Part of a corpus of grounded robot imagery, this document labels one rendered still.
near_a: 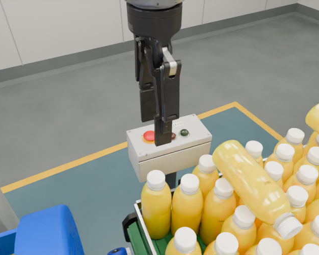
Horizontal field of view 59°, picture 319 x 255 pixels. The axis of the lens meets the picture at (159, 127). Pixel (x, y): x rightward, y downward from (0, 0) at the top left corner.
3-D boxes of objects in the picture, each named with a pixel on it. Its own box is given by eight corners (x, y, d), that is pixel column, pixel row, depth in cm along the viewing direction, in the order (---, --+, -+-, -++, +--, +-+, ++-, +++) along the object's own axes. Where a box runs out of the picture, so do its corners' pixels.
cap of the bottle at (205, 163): (208, 174, 63) (209, 169, 62) (195, 165, 65) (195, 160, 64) (218, 165, 65) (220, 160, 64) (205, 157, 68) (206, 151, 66)
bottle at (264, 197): (234, 158, 65) (294, 229, 52) (208, 166, 63) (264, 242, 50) (242, 135, 61) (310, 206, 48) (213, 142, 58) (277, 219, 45)
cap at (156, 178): (168, 184, 61) (168, 179, 60) (152, 192, 60) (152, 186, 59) (159, 172, 64) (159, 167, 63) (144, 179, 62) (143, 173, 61)
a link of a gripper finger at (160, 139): (170, 109, 46) (172, 111, 46) (169, 139, 51) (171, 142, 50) (154, 113, 46) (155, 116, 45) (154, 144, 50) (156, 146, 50)
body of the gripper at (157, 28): (118, -6, 39) (123, 55, 45) (137, 13, 33) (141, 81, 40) (167, -12, 42) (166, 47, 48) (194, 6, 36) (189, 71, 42)
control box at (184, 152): (128, 157, 80) (125, 129, 73) (192, 139, 85) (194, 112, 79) (140, 183, 73) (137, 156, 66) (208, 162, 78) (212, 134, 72)
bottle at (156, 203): (175, 232, 73) (178, 186, 61) (151, 245, 71) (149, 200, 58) (161, 211, 78) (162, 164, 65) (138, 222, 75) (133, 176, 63)
